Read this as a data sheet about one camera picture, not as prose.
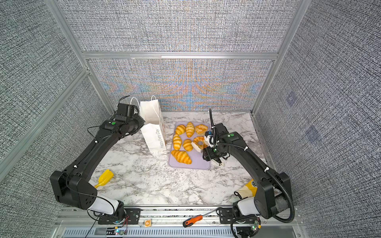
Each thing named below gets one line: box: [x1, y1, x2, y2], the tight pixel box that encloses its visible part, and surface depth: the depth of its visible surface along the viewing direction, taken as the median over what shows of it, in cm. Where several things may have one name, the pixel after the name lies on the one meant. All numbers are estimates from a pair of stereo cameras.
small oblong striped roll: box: [173, 133, 183, 151], surface depth 100 cm
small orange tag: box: [144, 219, 152, 228], surface depth 73 cm
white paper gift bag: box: [129, 95, 167, 153], surface depth 87 cm
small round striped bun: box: [182, 138, 193, 152], surface depth 98 cm
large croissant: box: [170, 149, 192, 165], surface depth 92 cm
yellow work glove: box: [236, 178, 258, 199], surface depth 81 cm
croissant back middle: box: [185, 121, 195, 138], surface depth 106 cm
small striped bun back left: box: [175, 124, 186, 135], surface depth 106 cm
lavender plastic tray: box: [168, 120, 212, 170], surface depth 99 cm
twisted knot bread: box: [194, 123, 208, 137], surface depth 106 cm
